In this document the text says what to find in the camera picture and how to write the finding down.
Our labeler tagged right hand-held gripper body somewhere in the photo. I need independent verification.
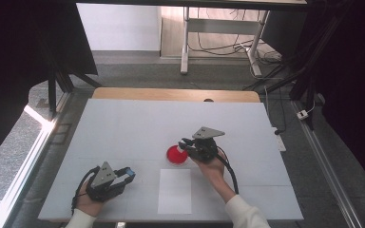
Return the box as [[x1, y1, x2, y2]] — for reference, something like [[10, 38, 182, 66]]
[[186, 126, 226, 164]]

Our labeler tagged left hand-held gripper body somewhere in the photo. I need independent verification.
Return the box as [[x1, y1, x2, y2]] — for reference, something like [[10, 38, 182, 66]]
[[85, 161, 131, 203]]

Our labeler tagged round red ink pad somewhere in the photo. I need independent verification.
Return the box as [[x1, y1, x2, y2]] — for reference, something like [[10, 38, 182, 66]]
[[165, 144, 190, 165]]

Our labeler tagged white paper sheet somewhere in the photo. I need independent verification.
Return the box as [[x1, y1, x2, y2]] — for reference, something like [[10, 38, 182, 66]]
[[157, 168, 193, 216]]

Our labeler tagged person's right hand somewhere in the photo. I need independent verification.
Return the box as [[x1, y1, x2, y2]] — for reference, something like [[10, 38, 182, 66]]
[[191, 151, 228, 188]]

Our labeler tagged person's left hand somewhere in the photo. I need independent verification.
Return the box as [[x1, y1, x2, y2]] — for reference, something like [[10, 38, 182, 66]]
[[74, 183, 114, 218]]

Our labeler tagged large white board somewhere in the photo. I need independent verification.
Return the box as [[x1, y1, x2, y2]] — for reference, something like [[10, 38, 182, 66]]
[[37, 98, 305, 222]]

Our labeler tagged wooden table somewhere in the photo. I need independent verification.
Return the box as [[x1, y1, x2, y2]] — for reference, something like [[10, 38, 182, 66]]
[[91, 86, 261, 104]]

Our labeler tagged black tripod stand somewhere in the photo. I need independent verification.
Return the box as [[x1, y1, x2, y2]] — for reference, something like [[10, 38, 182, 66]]
[[242, 47, 322, 131], [46, 56, 103, 123]]

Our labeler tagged black curtain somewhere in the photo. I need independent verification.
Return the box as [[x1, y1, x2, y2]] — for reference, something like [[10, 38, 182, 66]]
[[0, 0, 99, 170], [260, 0, 365, 198]]

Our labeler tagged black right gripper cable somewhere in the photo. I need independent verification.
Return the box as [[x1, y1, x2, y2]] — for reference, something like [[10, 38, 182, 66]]
[[216, 146, 240, 196]]

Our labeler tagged aluminium rail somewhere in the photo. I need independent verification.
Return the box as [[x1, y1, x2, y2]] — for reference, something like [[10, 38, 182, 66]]
[[290, 100, 364, 228], [0, 90, 72, 228]]

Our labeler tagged black power strip cable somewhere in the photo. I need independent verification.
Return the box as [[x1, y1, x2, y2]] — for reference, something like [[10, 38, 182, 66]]
[[263, 85, 288, 136]]

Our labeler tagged tangle of black cables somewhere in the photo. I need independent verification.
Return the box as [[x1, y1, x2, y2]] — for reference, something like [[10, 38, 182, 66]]
[[188, 8, 283, 66]]

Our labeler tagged white metal desk frame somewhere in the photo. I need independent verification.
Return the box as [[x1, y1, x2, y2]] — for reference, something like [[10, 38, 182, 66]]
[[180, 7, 271, 78]]

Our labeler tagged white wall panel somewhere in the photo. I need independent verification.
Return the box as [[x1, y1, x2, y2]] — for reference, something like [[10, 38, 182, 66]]
[[76, 3, 162, 52]]

